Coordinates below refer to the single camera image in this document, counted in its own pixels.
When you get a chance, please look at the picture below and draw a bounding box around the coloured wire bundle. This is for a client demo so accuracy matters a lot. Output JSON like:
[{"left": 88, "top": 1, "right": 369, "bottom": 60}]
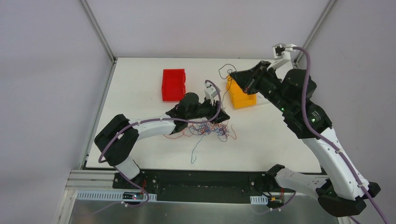
[{"left": 163, "top": 119, "right": 238, "bottom": 143}]

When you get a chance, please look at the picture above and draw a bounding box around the dark brown wire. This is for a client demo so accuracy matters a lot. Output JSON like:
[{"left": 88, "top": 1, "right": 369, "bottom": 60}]
[{"left": 218, "top": 63, "right": 237, "bottom": 80}]

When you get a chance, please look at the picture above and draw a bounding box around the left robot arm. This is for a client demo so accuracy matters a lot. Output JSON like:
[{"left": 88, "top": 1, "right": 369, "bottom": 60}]
[{"left": 94, "top": 92, "right": 230, "bottom": 189}]

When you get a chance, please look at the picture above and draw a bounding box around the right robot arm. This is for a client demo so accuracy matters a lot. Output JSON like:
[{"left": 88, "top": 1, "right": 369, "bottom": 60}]
[{"left": 230, "top": 61, "right": 381, "bottom": 217}]

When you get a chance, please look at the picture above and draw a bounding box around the red plastic bin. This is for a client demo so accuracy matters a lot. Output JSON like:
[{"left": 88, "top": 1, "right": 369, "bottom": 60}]
[{"left": 161, "top": 69, "right": 185, "bottom": 102}]

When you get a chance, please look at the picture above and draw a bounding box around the orange plastic bin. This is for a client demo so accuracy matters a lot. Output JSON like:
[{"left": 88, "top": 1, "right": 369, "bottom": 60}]
[{"left": 226, "top": 76, "right": 257, "bottom": 109}]

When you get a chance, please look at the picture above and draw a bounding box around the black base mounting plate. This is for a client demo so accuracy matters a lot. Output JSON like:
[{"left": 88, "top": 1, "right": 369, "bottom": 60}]
[{"left": 113, "top": 168, "right": 295, "bottom": 205}]

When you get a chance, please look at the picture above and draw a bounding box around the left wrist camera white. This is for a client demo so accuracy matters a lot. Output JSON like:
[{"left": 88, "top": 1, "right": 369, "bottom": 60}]
[{"left": 205, "top": 82, "right": 218, "bottom": 105}]

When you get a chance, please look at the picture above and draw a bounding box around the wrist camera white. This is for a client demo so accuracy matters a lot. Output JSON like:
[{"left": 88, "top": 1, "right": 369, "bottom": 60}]
[
  {"left": 267, "top": 43, "right": 296, "bottom": 70},
  {"left": 205, "top": 82, "right": 218, "bottom": 105}
]

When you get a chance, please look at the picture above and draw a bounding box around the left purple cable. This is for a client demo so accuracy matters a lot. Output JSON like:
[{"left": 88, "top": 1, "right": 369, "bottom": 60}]
[{"left": 98, "top": 79, "right": 222, "bottom": 208}]

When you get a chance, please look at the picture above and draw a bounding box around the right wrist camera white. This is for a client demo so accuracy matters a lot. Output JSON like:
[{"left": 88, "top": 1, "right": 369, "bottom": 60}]
[{"left": 267, "top": 43, "right": 296, "bottom": 70}]

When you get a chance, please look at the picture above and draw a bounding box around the loose blue wire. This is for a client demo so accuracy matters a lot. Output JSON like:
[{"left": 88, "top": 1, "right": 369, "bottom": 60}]
[{"left": 190, "top": 134, "right": 207, "bottom": 164}]

